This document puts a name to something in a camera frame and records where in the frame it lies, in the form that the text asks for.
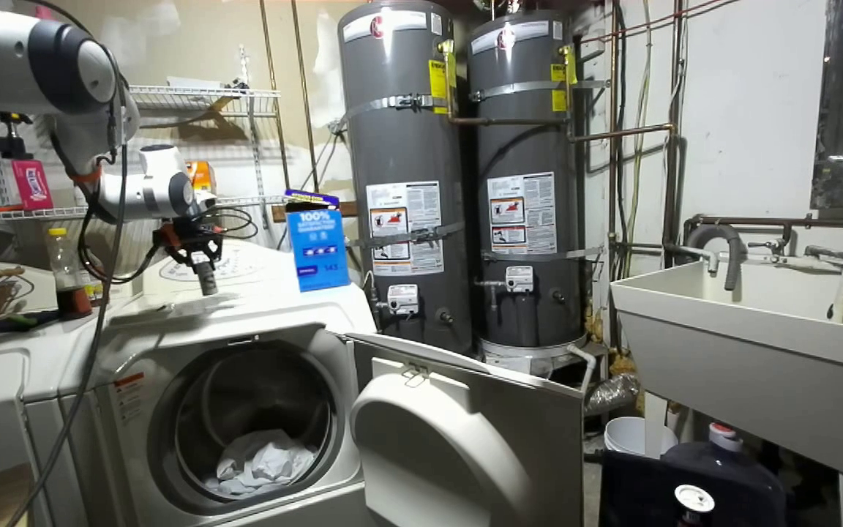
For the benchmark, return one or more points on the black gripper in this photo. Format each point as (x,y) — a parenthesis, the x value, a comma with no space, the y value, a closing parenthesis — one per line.
(187,236)

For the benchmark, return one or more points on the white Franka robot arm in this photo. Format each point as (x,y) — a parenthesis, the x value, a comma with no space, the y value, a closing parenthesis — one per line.
(13,60)

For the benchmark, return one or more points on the white front-load washer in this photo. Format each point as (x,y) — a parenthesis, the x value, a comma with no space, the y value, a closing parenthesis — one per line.
(247,294)

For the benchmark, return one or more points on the orange box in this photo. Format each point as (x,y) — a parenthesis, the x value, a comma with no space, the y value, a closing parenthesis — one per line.
(202,177)

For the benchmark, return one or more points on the blue detergent box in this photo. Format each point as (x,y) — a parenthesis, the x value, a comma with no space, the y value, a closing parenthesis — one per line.
(320,250)

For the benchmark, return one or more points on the clear bottle with brown liquid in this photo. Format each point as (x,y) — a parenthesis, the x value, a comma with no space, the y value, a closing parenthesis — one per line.
(72,278)

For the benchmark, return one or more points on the pink card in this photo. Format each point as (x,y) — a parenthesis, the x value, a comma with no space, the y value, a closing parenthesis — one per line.
(31,183)

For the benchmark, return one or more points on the white laundry in drum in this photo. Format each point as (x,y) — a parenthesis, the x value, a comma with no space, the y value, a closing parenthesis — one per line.
(260,470)

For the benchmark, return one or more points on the black flat tool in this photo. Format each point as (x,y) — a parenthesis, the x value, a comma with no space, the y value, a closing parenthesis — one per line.
(13,323)

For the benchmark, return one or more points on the white laundry machine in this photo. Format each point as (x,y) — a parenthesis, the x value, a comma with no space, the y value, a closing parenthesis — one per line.
(1,389)

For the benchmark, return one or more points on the grey water heater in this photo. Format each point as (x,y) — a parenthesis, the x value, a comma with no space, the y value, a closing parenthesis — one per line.
(408,117)
(524,107)

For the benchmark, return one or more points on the white washer door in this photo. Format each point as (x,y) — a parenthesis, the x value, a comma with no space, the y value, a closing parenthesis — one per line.
(441,457)

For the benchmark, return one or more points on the copper pipe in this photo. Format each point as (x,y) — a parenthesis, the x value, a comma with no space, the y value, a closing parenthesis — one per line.
(540,120)

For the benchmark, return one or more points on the white plastic bucket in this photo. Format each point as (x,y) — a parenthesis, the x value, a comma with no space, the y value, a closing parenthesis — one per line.
(637,436)

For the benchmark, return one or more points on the dark jug with red cap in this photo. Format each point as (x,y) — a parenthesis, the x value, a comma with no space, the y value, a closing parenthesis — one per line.
(724,486)

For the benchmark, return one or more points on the white utility sink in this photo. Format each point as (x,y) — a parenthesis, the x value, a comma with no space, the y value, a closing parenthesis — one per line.
(762,382)

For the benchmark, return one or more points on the silver vent duct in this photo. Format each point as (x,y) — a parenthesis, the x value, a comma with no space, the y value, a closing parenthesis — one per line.
(615,398)

